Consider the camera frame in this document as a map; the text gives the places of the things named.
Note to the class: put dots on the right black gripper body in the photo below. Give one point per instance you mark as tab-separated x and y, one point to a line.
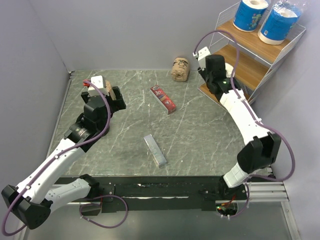
208	80

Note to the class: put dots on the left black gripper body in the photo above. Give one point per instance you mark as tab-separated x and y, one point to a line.
105	121

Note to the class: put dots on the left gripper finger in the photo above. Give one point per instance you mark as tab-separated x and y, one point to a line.
118	103
85	96

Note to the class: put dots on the black paper roll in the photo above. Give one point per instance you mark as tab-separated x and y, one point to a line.
229	69

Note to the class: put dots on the brown paper roll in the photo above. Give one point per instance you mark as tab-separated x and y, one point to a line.
110	90

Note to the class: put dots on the blue printed paper roll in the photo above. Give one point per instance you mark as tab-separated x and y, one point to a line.
249	14

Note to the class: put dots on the blue clear-wrapped paper roll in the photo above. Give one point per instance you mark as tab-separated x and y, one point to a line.
282	17

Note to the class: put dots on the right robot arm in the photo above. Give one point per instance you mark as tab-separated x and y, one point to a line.
261	145

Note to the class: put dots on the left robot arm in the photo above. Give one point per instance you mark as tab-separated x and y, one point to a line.
32	200

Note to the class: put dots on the bottom wooden shelf board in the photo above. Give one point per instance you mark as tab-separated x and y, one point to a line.
207	91

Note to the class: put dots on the wooden shelf board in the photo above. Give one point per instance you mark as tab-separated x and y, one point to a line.
249	71
207	91
252	42

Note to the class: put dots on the middle wooden shelf board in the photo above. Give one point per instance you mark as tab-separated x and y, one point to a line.
249	71

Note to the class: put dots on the top wooden shelf board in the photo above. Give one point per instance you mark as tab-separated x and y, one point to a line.
252	42

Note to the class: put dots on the brown roll with bear print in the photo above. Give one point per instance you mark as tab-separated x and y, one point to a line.
180	69

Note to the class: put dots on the red toothpaste box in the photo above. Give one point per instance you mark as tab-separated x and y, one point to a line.
162	98

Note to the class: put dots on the silver toothpaste box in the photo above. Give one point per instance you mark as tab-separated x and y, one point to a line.
159	157

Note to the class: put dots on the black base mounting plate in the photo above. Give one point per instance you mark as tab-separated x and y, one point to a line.
151	193

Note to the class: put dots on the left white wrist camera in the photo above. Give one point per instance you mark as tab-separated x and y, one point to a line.
100	82

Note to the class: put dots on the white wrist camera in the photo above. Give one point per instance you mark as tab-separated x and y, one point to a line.
100	82
201	55

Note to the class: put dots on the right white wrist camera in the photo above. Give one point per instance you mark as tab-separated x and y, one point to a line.
201	55

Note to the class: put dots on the white wire shelf rack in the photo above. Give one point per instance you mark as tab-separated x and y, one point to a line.
224	38

